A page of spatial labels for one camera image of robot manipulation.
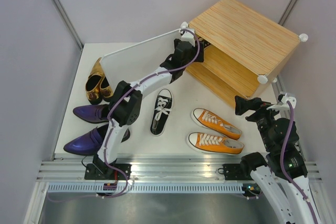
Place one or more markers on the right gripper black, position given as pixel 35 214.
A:
pixel 242 104

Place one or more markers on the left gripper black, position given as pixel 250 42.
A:
pixel 200 58

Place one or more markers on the black canvas sneaker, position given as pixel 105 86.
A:
pixel 162 109
pixel 204 43

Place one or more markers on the purple loafer shoe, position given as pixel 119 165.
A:
pixel 92 113
pixel 87 144

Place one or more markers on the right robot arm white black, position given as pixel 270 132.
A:
pixel 281 175

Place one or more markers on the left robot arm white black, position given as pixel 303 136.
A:
pixel 126 102

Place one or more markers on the wooden two-shelf shoe cabinet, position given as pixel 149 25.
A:
pixel 248 50

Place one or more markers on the white translucent cabinet door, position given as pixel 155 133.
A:
pixel 137 61

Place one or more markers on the gold heeled shoe right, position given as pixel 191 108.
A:
pixel 105 90

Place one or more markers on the gold heeled shoe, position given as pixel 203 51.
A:
pixel 105 90
pixel 93 83

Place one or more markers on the gold heeled shoe left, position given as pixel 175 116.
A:
pixel 93 83

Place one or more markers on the orange canvas sneaker upper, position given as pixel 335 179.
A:
pixel 210 120

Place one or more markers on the orange canvas sneaker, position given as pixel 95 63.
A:
pixel 212 144
pixel 210 120

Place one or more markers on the orange canvas sneaker lower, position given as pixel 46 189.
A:
pixel 212 144

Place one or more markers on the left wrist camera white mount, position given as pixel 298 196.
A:
pixel 188 35

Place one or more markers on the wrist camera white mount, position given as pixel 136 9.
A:
pixel 284 99
pixel 188 35

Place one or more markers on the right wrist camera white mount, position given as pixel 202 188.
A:
pixel 284 99

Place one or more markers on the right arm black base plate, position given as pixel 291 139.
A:
pixel 232 172

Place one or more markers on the white slotted cable duct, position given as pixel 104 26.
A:
pixel 169 188

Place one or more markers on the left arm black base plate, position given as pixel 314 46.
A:
pixel 94 172

